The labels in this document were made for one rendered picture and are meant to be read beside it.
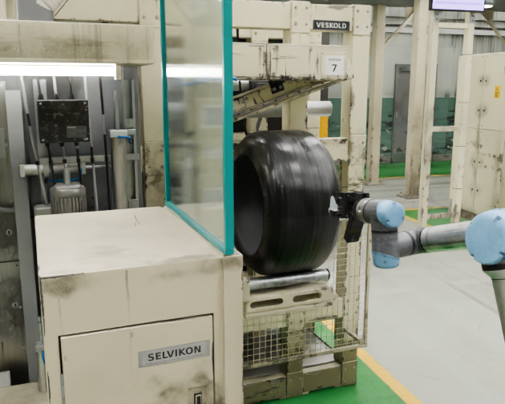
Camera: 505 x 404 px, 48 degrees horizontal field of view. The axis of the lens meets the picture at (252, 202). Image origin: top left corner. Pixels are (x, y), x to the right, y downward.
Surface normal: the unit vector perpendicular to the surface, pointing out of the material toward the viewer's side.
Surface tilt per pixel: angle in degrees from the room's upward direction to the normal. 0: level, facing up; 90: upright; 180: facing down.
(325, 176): 62
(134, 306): 90
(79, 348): 90
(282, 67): 90
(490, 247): 83
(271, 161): 58
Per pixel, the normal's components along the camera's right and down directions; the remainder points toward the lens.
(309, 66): 0.36, 0.18
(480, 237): -0.87, -0.03
